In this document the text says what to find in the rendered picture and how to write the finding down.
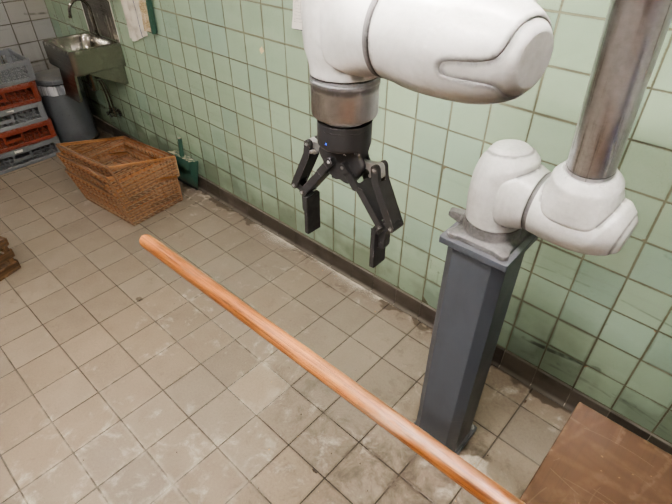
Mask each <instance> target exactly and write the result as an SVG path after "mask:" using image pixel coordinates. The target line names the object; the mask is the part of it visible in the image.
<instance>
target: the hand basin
mask: <svg viewBox="0 0 672 504"><path fill-rule="evenodd" d="M76 1H80V2H81V6H82V9H83V13H84V16H85V19H86V23H87V26H88V30H89V31H87V32H83V33H78V34H73V35H68V36H62V37H57V38H52V39H47V40H43V41H42V43H43V45H44V48H45V51H46V54H47V57H48V59H49V62H50V64H52V65H54V66H56V67H58V68H59V69H60V73H61V77H62V81H63V84H64V88H65V92H66V94H65V95H66V96H68V97H69V98H71V99H73V100H75V101H77V102H78V103H81V102H83V100H82V96H81V92H80V88H79V83H78V79H77V77H81V76H86V78H87V81H88V84H89V87H90V90H91V91H98V90H99V86H98V83H97V81H99V83H100V84H101V86H102V89H103V91H104V93H105V96H106V99H107V102H108V105H109V106H108V107H109V111H107V112H106V113H107V115H110V116H111V117H117V115H119V116H120V117H121V116H122V112H121V110H120V109H117V108H116V107H114V106H113V102H112V99H111V96H110V94H109V91H108V89H107V87H106V85H105V83H104V82H103V80H104V79H107V80H110V81H114V82H118V83H121V84H129V83H128V79H127V75H126V71H125V67H124V66H126V63H125V59H124V55H123V52H122V48H121V44H120V39H119V35H118V31H117V27H116V24H115V20H114V16H113V12H112V8H111V5H110V1H109V0H71V2H70V3H69V5H68V17H69V18H72V14H71V7H72V5H73V3H74V2H76ZM95 33H96V34H95ZM101 35H102V36H101ZM103 36H104V37H103ZM106 37H107V38H106ZM109 38H110V39H109ZM111 39H112V40H111ZM114 40H115V41H114ZM101 82H102V83H103V85H104V87H105V89H106V91H107V94H108V96H109V99H110V102H111V105H112V107H111V106H110V102H109V99H108V96H107V94H106V91H105V89H104V87H103V85H102V83H101Z"/></svg>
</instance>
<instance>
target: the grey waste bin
mask: <svg viewBox="0 0 672 504"><path fill-rule="evenodd" d="M35 76H36V80H35V82H36V84H37V87H38V90H39V93H40V95H41V98H42V103H43V106H44V108H45V111H46V113H47V116H48V117H50V118H51V121H52V123H53V126H54V129H55V131H56V134H57V135H58V137H59V140H60V143H65V142H66V143H67V142H75V141H84V140H93V139H98V138H99V136H100V134H99V131H98V130H97V128H96V125H95V122H94V119H93V116H92V113H91V109H90V106H89V103H88V100H87V97H86V94H85V91H84V88H83V82H82V80H81V77H77V79H78V83H79V88H80V92H81V96H82V100H83V102H81V103H78V102H77V101H75V100H73V99H71V98H69V97H68V96H66V95H65V94H66V92H65V88H64V84H63V81H62V77H61V73H60V69H59V68H54V69H48V70H43V71H40V72H37V73H35Z"/></svg>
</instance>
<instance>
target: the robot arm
mask: <svg viewBox="0 0 672 504"><path fill-rule="evenodd" d="M537 1H538V0H301V19H302V35H303V43H304V50H305V53H306V56H307V59H308V63H309V69H310V77H309V80H310V88H311V112H312V115H313V116H314V117H315V118H316V119H317V135H316V136H314V137H311V138H309V139H307V140H305V141H304V151H303V155H302V157H301V160H300V162H299V165H298V167H297V170H296V172H295V175H294V177H293V180H292V182H291V185H292V187H293V188H294V189H295V188H297V189H299V192H300V194H301V195H302V208H303V211H304V219H305V233H307V234H310V233H311V232H313V231H315V230H316V229H318V228H320V191H318V190H315V189H317V187H318V186H319V185H320V184H321V183H322V182H323V181H324V180H325V179H326V178H327V177H328V176H329V174H330V175H332V178H334V179H340V180H341V181H342V182H344V183H346V184H349V185H350V186H351V188H352V190H353V191H356V192H357V194H358V196H359V197H360V199H361V201H362V203H363V205H364V207H365V208H366V210H367V212H368V214H369V216H370V218H371V219H372V221H373V223H374V225H375V226H374V227H373V228H371V239H370V258H369V266H370V267H372V268H374V267H376V266H377V265H378V264H379V263H381V262H382V261H383V260H384V259H385V248H386V247H387V246H388V245H389V243H390V233H393V232H395V231H396V230H398V229H399V228H400V227H402V226H403V224H404V223H403V219H402V216H401V213H400V210H399V207H398V204H397V201H396V198H395V194H394V191H393V188H392V185H391V182H390V179H389V170H388V162H387V161H386V160H382V161H381V162H375V161H371V160H370V157H369V153H368V152H369V148H370V145H371V141H372V121H373V119H374V118H375V117H376V116H377V114H378V106H379V87H380V82H381V78H383V79H386V80H389V81H392V82H394V83H396V84H397V85H399V86H401V87H403V88H406V89H408V90H411V91H414V92H417V93H420V94H424V95H427V96H431V97H435V98H438V99H443V100H447V101H452V102H457V103H463V104H475V105H487V104H497V103H503V102H507V101H511V100H514V99H516V98H518V97H520V96H521V95H523V94H524V93H525V92H526V91H528V90H530V89H531V88H532V87H533V86H534V85H535V84H536V83H537V82H538V81H539V79H540V78H541V77H542V75H543V74H544V72H545V70H546V68H547V66H548V64H549V61H550V59H551V55H552V52H553V46H554V35H553V30H552V24H551V21H550V18H549V17H548V15H547V14H546V12H545V11H544V10H543V9H542V8H541V7H540V6H539V5H538V4H537ZM671 21H672V0H611V1H610V5H609V9H608V12H607V16H606V20H605V23H604V27H603V31H602V34H601V38H600V42H599V45H598V49H597V53H596V56H595V60H594V64H593V67H592V71H591V75H590V78H589V82H588V86H587V89H586V93H585V97H584V100H583V104H582V108H581V111H580V115H579V119H578V122H577V126H576V130H575V133H574V137H573V141H572V144H571V148H570V152H569V155H568V159H567V160H566V161H564V162H562V163H560V164H559V165H558V166H556V167H555V168H554V170H553V172H552V173H551V172H550V171H549V170H548V169H547V168H545V167H544V166H543V165H542V164H541V157H540V155H539V154H538V152H537V151H536V150H535V149H534V148H533V147H532V146H530V145H529V144H528V143H526V142H524V141H520V140H514V139H505V140H500V141H497V142H495V143H494V144H493V145H491V146H490V147H489V148H488V150H487V151H486V152H484V153H483V155H482V156H481V157H480V159H479V161H478V163H477V165H476V167H475V169H474V172H473V175H472V178H471V182H470V186H469V191H468V196H467V204H466V210H464V209H460V208H455V207H452V208H451V209H450V211H449V214H448V215H449V216H450V217H451V218H453V219H454V220H456V221H457V222H459V224H457V225H456V226H455V227H452V228H450V229H448V231H447V236H448V237H449V238H451V239H455V240H459V241H461V242H463V243H465V244H468V245H470V246H472V247H474V248H477V249H479V250H481V251H483V252H485V253H488V254H490V255H492V256H493V257H495V258H496V259H497V260H499V261H507V260H508V259H509V255H510V254H511V253H512V252H513V251H514V250H515V249H516V248H517V247H518V246H519V245H520V244H521V243H522V242H523V241H524V240H525V239H526V238H527V237H530V236H532V234H534V235H535V236H537V237H539V238H541V239H543V240H546V241H548V242H550V243H552V244H555V245H557V246H560V247H562V248H565V249H567V250H570V251H573V252H577V253H581V254H586V255H594V256H607V255H609V254H615V253H618V252H619V251H620V249H621V248H622V247H623V245H624V244H625V243H626V241H627V240H628V238H629V237H630V235H631V234H632V232H633V231H634V229H635V227H636V226H637V224H638V216H637V214H638V212H637V210H636V207H635V206H634V204H633V202H632V201H630V200H628V199H626V198H625V179H624V177H623V175H622V174H621V172H620V171H619V170H618V165H619V162H620V159H621V157H622V154H623V151H624V148H625V145H626V143H627V140H628V137H629V134H630V132H631V129H632V126H633V123H634V121H635V118H636V115H637V112H638V110H639V107H640V104H641V101H642V99H643V96H644V93H645V90H646V87H647V85H648V82H649V80H650V78H651V76H652V73H653V70H654V67H655V65H656V62H657V59H658V56H659V54H660V51H661V48H662V45H663V43H664V40H665V37H666V34H667V32H668V29H669V26H670V23H671ZM319 153H320V155H321V158H322V160H323V163H322V165H321V166H320V167H319V168H318V169H317V170H316V172H315V173H314V175H313V176H312V177H311V178H310V179H309V180H308V178H309V176H310V173H311V171H312V169H313V167H314V164H315V162H316V160H317V157H318V155H319ZM361 176H362V177H363V181H362V182H360V183H358V182H357V180H358V179H360V177H361ZM307 180H308V181H307ZM313 190H315V191H313ZM382 219H383V221H382Z"/></svg>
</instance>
